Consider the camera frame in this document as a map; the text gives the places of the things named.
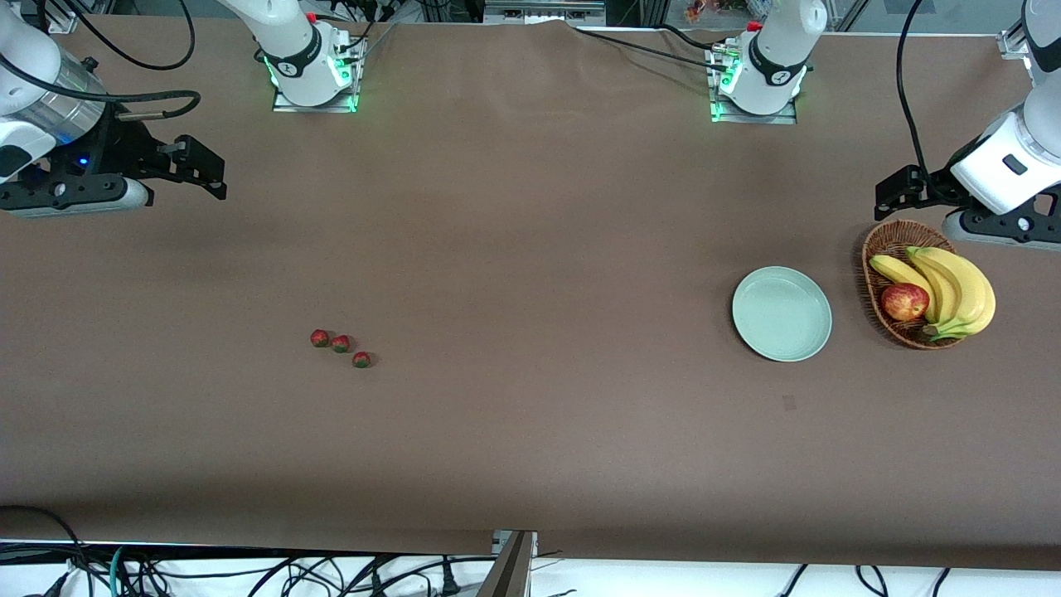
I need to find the pale green round plate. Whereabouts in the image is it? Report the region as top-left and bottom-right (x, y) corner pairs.
(732, 265), (833, 363)

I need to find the short black table cable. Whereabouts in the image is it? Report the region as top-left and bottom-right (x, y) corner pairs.
(659, 23), (724, 49)

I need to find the brown wicker basket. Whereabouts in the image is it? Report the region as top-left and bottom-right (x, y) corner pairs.
(862, 219), (967, 351)

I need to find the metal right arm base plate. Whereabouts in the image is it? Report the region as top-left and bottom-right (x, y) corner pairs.
(272, 37), (360, 114)

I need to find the large yellow banana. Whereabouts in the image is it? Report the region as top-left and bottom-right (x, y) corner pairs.
(920, 249), (996, 342)

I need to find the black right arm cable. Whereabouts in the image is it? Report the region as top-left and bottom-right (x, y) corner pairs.
(0, 0), (202, 121)

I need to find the brown table cover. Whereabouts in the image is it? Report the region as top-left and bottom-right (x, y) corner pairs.
(0, 15), (1061, 573)

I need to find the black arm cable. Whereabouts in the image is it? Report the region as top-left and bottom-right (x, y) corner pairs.
(0, 0), (202, 121)
(895, 0), (937, 187)

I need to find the grey metal background box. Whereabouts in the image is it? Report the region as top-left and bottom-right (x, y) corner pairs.
(483, 0), (607, 26)

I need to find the thick black floor cable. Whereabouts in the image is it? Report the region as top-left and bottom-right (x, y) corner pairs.
(0, 504), (94, 597)

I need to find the aluminium frame profile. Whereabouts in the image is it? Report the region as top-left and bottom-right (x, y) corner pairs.
(35, 0), (80, 34)
(997, 25), (1033, 61)

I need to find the aluminium post with bracket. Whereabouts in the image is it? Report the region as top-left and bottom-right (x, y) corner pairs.
(477, 531), (538, 597)

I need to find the small yellow banana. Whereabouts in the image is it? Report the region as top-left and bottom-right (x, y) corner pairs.
(869, 254), (940, 324)

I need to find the long black table cable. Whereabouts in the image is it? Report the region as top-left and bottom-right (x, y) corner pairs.
(570, 27), (730, 70)

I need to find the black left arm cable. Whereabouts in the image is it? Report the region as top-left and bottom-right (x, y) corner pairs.
(895, 0), (937, 187)

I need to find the red apple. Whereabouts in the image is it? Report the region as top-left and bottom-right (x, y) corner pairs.
(880, 283), (931, 323)

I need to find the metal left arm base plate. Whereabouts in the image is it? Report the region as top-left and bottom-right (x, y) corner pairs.
(709, 46), (798, 125)

